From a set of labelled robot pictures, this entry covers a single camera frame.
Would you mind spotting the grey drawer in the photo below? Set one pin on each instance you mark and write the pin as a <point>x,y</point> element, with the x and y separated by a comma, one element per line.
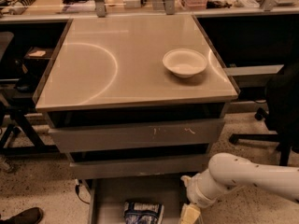
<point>139,167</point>
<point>138,135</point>

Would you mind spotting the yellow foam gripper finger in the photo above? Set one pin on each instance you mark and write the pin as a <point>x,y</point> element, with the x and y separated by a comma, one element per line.
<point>190,214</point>

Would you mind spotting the grey top drawer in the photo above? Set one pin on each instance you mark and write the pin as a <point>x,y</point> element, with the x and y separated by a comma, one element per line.
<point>138,135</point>

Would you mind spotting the white paper bowl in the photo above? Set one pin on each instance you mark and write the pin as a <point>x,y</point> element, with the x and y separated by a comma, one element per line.
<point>184,63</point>

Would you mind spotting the black desk frame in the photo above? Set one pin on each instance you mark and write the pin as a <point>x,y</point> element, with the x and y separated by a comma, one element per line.
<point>16,101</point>

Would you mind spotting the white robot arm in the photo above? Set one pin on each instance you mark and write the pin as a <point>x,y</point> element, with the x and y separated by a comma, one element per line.
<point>226,172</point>

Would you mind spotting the black office chair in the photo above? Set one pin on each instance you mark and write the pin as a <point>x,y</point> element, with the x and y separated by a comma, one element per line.
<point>282,98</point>

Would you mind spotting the grey middle drawer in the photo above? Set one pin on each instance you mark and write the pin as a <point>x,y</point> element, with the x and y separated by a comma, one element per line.
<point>139,167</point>

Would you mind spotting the blue chip bag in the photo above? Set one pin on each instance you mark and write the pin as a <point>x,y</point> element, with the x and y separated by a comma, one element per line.
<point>143,213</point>

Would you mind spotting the open bottom drawer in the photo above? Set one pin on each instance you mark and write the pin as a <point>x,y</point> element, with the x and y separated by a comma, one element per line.
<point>109,195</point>

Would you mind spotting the grey drawer cabinet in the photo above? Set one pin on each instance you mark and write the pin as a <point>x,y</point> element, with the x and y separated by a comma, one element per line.
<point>110,72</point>

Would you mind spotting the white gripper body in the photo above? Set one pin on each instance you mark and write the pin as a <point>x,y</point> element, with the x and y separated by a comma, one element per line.
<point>195,188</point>

